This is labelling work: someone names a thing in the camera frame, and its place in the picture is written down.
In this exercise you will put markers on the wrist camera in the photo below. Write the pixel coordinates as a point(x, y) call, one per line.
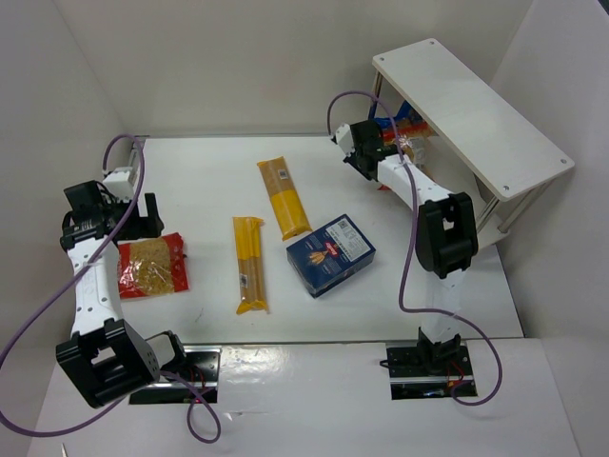
point(121, 184)
point(343, 139)

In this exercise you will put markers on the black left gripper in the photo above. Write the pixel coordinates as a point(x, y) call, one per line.
point(138, 223)

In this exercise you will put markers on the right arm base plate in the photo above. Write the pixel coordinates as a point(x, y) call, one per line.
point(410, 379)

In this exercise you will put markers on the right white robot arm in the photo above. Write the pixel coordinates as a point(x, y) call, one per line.
point(443, 235)

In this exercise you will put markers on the red fusilli bag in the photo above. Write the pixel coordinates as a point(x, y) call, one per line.
point(152, 267)
point(413, 138)

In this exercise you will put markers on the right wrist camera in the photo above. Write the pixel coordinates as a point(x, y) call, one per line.
point(343, 139)

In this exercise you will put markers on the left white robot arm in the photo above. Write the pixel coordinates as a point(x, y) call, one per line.
point(104, 357)

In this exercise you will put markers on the blue pasta bag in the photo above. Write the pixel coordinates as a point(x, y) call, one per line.
point(406, 113)

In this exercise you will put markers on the yellow spaghetti pack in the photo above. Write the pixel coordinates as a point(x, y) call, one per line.
point(284, 198)
point(247, 233)

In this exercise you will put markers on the yellow spaghetti pack left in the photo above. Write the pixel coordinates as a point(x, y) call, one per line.
point(247, 233)

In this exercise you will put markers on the white two-tier shelf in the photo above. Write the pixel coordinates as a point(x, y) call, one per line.
point(504, 162)

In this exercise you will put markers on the yellow spaghetti pack right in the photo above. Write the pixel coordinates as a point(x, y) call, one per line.
point(284, 198)

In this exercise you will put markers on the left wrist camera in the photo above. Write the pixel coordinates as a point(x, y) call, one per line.
point(121, 184)

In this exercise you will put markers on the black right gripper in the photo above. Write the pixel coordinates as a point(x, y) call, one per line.
point(369, 143)

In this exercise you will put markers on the blue Barilla pasta box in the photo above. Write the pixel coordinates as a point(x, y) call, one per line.
point(330, 255)

